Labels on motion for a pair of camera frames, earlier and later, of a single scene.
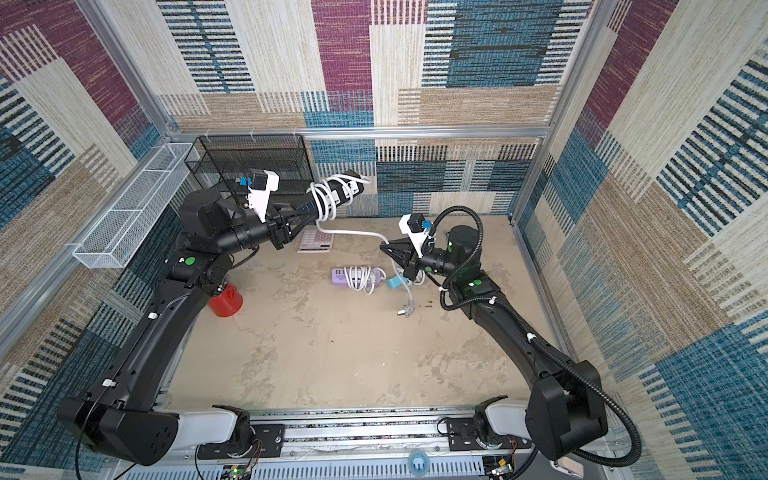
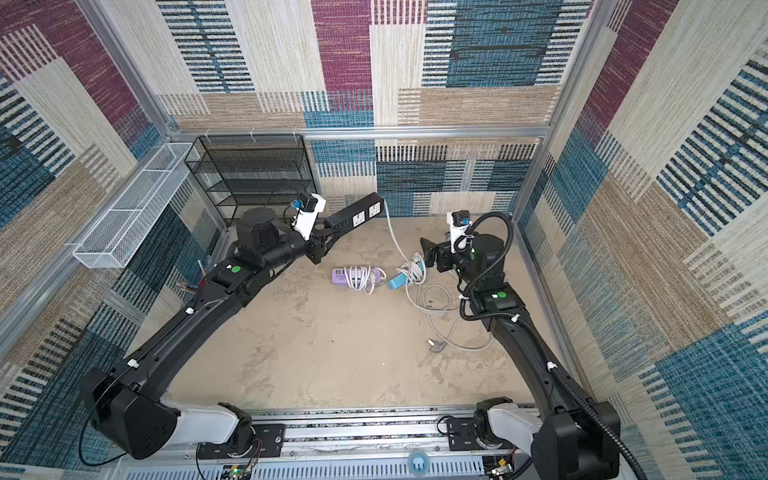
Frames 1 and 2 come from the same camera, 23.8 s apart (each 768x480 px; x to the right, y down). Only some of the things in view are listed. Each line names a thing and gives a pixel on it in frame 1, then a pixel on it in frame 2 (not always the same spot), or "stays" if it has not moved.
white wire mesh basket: [114, 241] stays
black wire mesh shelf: [222, 161] stays
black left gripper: [279, 230] to [318, 241]
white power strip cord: [326, 187] to [427, 299]
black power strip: [338, 189] to [355, 214]
